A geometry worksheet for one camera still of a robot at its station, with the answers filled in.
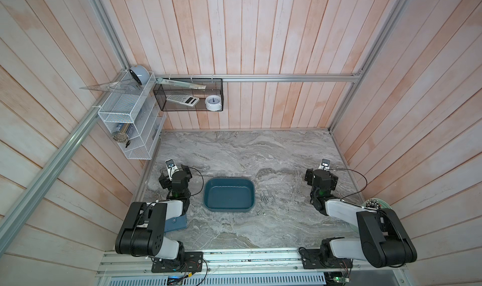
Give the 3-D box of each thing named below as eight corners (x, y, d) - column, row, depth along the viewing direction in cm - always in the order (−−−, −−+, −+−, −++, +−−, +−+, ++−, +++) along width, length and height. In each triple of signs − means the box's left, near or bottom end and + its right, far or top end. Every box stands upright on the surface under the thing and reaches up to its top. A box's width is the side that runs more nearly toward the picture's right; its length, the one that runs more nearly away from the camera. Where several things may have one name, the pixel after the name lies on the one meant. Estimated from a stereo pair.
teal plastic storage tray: (203, 212, 88) (201, 207, 84) (206, 183, 98) (204, 177, 94) (255, 212, 88) (256, 207, 84) (253, 183, 98) (254, 177, 94)
